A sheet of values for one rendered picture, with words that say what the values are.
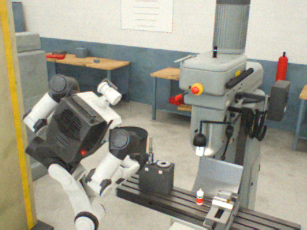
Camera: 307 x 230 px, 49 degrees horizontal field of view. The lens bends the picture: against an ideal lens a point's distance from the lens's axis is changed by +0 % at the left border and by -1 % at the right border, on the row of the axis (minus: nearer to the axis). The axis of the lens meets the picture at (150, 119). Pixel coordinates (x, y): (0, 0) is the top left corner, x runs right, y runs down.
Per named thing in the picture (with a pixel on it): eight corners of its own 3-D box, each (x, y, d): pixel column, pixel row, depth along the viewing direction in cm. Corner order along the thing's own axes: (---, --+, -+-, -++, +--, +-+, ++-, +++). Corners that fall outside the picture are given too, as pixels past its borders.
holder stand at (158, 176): (168, 195, 228) (168, 169, 222) (138, 187, 236) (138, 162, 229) (173, 186, 239) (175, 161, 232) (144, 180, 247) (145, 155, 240)
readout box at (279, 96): (281, 122, 197) (288, 88, 190) (266, 120, 201) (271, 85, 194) (287, 113, 214) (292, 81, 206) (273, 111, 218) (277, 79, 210)
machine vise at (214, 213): (227, 234, 192) (228, 218, 188) (202, 226, 198) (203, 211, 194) (240, 203, 221) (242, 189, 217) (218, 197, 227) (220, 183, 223)
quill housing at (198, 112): (218, 161, 193) (223, 109, 182) (185, 153, 203) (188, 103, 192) (227, 149, 209) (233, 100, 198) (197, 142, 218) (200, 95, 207)
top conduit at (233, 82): (231, 90, 166) (232, 83, 165) (223, 88, 168) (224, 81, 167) (253, 73, 203) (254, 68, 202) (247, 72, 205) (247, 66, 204)
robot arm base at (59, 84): (55, 104, 167) (73, 92, 165) (42, 82, 167) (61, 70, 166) (67, 105, 181) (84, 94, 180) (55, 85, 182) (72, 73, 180)
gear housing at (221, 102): (224, 111, 178) (226, 93, 175) (182, 104, 190) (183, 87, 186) (241, 96, 206) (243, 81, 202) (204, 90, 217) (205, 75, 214)
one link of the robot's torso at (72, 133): (71, 183, 161) (107, 128, 147) (25, 137, 168) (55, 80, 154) (104, 164, 187) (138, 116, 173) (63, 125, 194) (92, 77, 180)
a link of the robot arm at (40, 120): (31, 137, 174) (59, 106, 171) (14, 119, 175) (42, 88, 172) (41, 135, 185) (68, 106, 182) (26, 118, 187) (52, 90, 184)
